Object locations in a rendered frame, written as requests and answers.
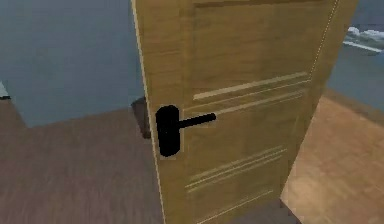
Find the framed sea picture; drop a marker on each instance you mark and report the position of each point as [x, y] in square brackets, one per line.
[365, 38]

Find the light wooden room door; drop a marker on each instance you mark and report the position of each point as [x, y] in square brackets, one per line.
[240, 60]

